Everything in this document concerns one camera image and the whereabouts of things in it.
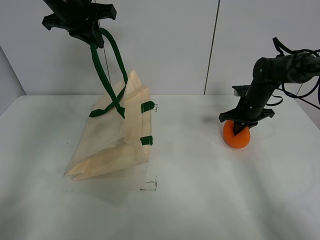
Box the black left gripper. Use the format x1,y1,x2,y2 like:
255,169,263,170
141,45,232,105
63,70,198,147
42,0,117,49

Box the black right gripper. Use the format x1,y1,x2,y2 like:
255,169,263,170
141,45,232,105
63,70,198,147
219,84,275,136

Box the orange with stem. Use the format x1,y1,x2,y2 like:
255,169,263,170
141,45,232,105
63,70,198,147
222,120,251,149

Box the white linen bag green handles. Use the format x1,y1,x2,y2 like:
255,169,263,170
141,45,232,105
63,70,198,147
64,28,156,181

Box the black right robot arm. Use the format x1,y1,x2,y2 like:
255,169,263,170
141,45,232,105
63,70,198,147
218,51,320,135

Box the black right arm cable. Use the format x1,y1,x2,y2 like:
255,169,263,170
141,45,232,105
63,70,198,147
269,36,320,110

